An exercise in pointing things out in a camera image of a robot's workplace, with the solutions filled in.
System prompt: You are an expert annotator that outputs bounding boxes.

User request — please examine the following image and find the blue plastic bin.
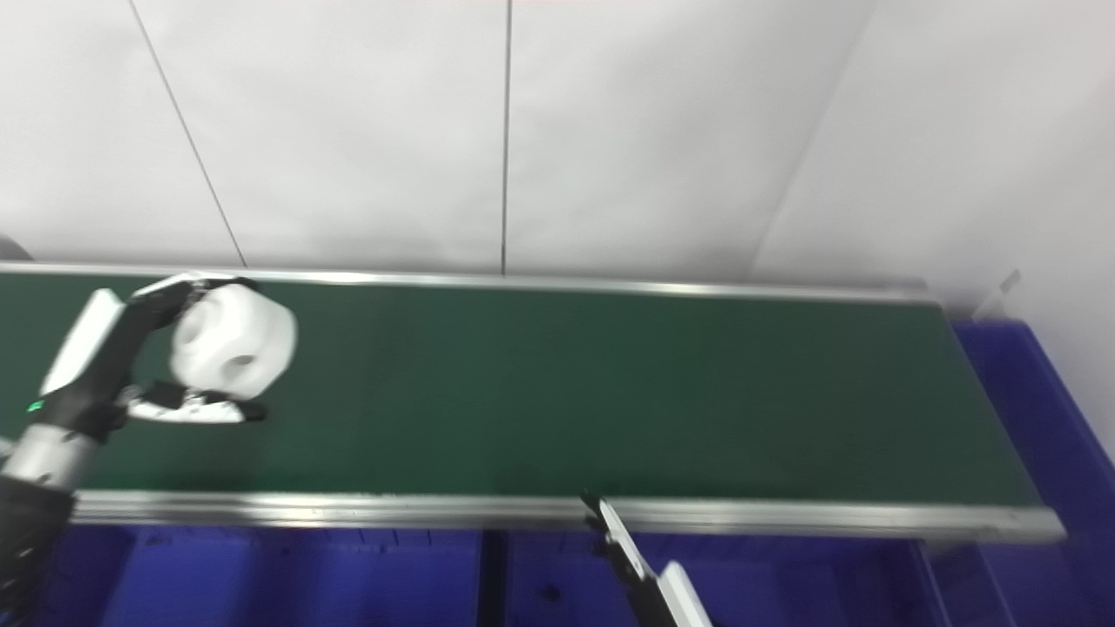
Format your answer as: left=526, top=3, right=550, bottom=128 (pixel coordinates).
left=922, top=320, right=1115, bottom=627
left=501, top=527, right=949, bottom=627
left=39, top=522, right=485, bottom=627

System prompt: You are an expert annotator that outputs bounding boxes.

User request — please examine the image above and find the thin white black rod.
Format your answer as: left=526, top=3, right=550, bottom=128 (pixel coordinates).
left=970, top=269, right=1022, bottom=320

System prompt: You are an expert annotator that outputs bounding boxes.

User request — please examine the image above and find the white round plastic part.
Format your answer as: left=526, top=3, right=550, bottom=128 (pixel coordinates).
left=169, top=284, right=298, bottom=401

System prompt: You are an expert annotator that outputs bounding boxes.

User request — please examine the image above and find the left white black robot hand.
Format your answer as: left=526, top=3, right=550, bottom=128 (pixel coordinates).
left=37, top=272, right=268, bottom=442

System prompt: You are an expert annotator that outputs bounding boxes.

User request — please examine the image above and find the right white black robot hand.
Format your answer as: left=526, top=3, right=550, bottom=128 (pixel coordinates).
left=579, top=493, right=714, bottom=627

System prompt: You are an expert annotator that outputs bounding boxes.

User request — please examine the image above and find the green conveyor belt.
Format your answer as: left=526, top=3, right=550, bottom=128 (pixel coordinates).
left=0, top=273, right=1043, bottom=507
left=0, top=261, right=1069, bottom=546

